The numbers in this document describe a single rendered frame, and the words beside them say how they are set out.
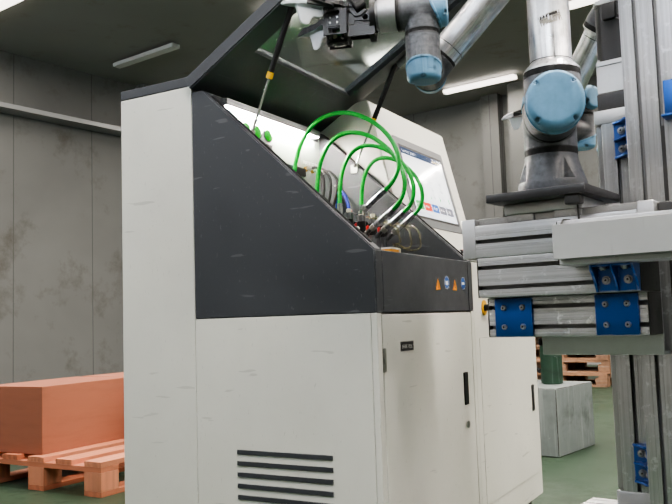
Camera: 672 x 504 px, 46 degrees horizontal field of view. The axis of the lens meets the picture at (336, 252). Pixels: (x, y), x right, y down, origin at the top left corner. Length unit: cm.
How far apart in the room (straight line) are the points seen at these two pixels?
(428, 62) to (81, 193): 1017
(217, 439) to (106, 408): 232
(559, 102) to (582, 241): 28
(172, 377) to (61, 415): 202
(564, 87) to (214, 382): 123
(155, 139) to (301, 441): 99
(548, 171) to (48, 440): 313
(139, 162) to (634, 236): 150
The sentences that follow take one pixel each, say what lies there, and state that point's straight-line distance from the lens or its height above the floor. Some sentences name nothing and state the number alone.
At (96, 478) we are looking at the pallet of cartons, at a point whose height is 9.
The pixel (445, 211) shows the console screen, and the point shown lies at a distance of 320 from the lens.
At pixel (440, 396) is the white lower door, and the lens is 236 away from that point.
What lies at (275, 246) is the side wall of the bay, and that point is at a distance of 216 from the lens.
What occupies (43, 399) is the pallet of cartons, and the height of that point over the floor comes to 43.
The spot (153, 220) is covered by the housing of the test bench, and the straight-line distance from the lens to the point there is 243.
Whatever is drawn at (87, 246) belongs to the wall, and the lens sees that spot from 1167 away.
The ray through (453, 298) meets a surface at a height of 83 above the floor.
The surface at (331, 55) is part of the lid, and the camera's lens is 262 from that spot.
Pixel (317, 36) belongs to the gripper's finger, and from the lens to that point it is 190.
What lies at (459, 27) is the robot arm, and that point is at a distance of 189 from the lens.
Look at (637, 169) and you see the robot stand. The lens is 192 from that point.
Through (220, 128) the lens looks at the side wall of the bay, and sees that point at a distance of 232.
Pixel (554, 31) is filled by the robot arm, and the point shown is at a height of 135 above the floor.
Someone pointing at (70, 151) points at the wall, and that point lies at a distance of 1172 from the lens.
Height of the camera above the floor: 78
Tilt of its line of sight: 5 degrees up
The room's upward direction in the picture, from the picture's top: 2 degrees counter-clockwise
